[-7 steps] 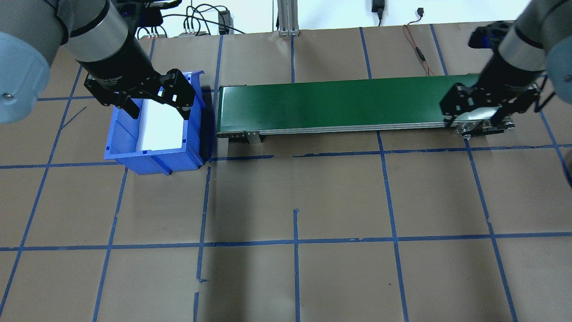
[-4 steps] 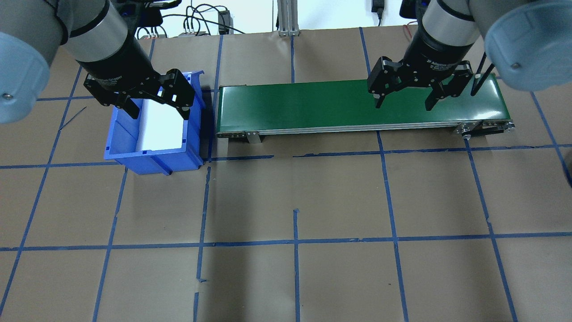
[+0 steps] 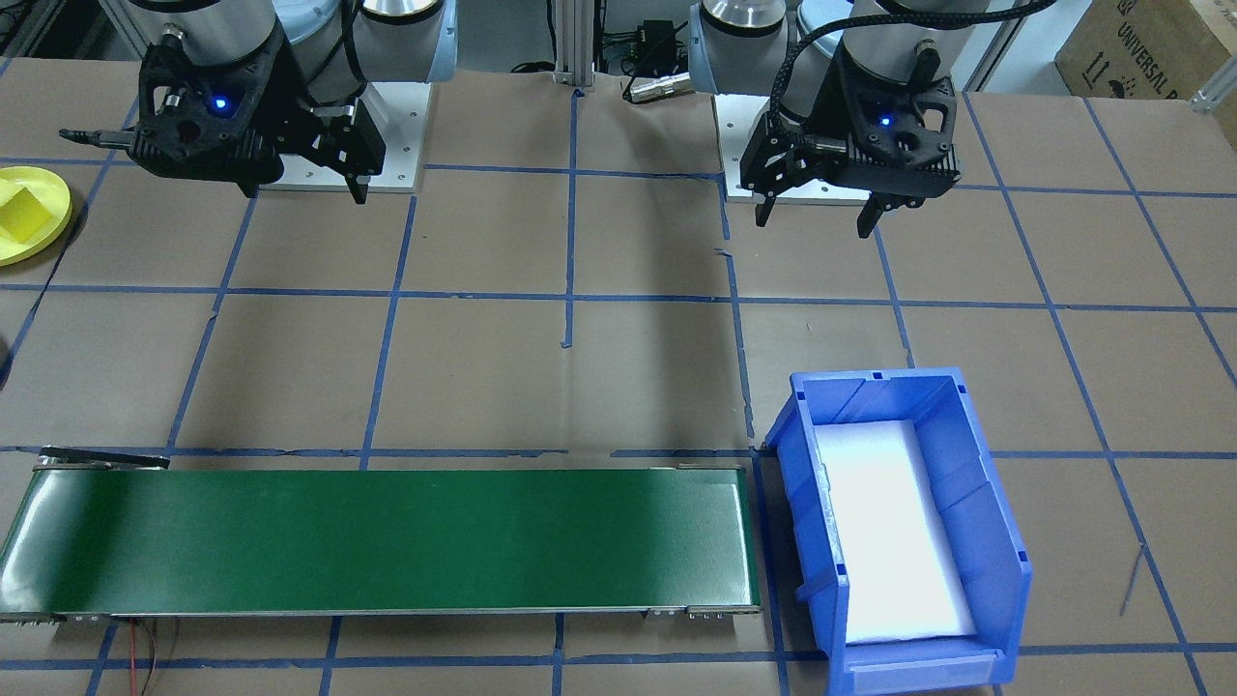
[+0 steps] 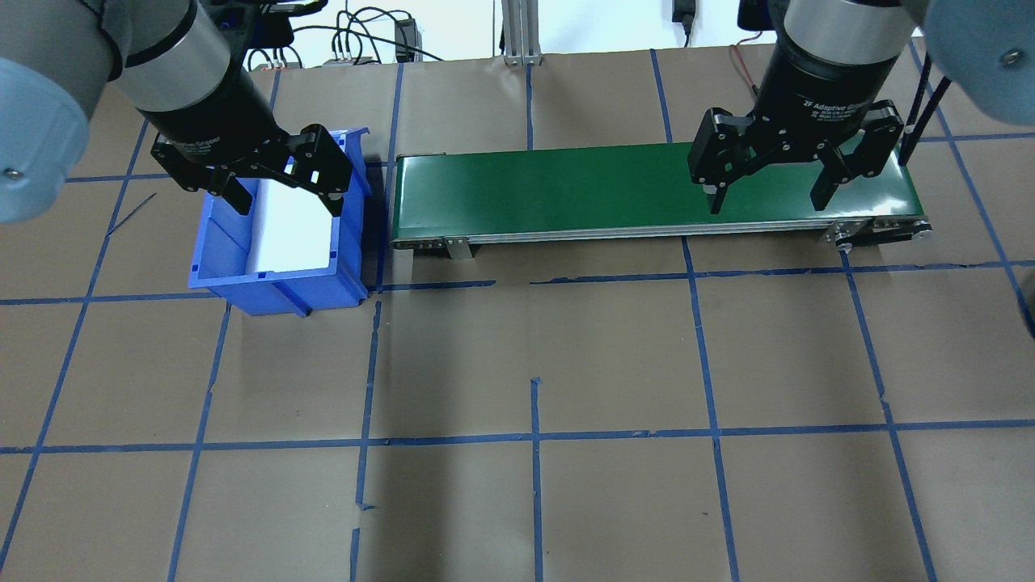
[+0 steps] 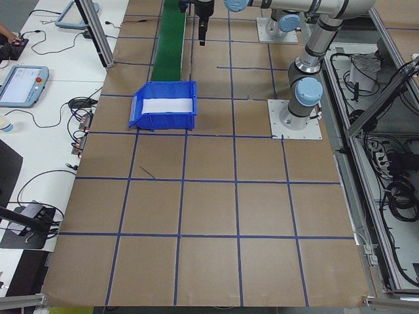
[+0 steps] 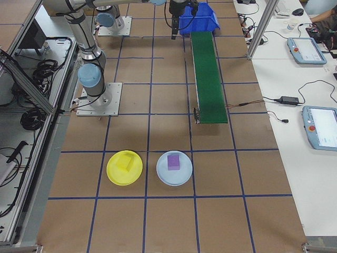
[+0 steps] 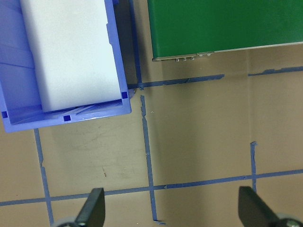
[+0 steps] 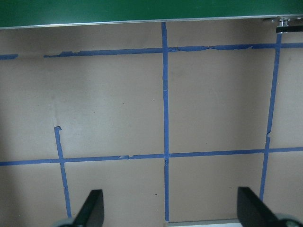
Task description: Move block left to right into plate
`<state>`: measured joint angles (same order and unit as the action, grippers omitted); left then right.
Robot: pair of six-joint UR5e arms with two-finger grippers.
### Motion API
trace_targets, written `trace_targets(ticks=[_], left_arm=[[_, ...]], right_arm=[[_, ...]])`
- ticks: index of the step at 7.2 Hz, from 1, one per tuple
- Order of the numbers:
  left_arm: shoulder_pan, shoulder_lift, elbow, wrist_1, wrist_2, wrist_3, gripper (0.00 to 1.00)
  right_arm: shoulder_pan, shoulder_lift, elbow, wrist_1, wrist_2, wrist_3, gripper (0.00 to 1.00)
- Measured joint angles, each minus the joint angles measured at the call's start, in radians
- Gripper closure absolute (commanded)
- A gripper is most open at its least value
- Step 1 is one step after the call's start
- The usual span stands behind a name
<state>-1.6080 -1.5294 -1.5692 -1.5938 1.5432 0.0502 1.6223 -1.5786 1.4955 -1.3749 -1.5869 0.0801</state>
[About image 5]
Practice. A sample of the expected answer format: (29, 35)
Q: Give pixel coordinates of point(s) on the white power strip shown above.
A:
(381, 160)

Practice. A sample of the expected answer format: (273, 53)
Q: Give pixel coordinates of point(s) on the light blue teach pendant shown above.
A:
(65, 16)

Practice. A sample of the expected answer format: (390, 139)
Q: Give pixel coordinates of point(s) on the small grey box device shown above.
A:
(32, 210)

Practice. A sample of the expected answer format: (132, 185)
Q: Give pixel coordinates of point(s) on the small circuit board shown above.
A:
(79, 146)
(85, 121)

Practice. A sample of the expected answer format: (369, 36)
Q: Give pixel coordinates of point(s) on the black box with red light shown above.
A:
(16, 52)

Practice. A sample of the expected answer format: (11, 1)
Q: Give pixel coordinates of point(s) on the black flat monitor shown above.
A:
(8, 176)

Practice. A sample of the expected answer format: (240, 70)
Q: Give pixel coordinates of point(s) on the metal bar V-shaped frame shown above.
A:
(389, 42)

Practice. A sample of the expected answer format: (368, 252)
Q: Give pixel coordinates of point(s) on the bare person hand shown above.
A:
(5, 31)

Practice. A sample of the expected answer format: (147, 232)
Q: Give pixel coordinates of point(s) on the small grey bracket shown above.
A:
(370, 255)

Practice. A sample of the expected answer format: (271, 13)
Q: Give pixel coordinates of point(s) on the white paper cup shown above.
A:
(6, 126)

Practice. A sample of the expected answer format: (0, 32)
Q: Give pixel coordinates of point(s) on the blue plastic storage bin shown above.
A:
(163, 122)

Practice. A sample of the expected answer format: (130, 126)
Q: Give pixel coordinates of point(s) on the teach pendant with lit screen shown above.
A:
(16, 85)

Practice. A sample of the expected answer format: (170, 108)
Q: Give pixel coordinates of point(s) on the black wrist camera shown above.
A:
(184, 6)

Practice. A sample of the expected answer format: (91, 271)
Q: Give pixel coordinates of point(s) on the green conveyor belt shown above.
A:
(167, 55)

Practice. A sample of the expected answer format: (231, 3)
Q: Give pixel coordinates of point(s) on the aluminium extrusion bar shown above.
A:
(23, 300)
(373, 300)

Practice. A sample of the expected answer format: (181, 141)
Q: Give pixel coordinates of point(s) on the aluminium extrusion post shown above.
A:
(97, 36)

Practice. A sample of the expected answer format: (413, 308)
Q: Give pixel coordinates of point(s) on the black device on table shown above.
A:
(19, 242)

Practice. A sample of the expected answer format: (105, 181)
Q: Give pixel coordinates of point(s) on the white crumpled bag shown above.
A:
(361, 75)

